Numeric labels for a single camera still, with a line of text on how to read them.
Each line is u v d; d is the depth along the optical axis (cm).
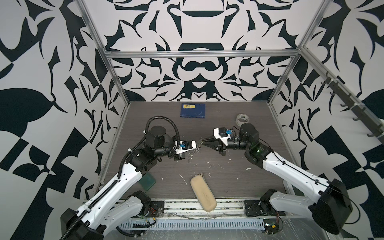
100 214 40
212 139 65
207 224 65
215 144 62
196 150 57
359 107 58
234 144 61
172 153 58
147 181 81
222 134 55
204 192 76
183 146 53
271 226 71
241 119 111
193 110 115
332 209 39
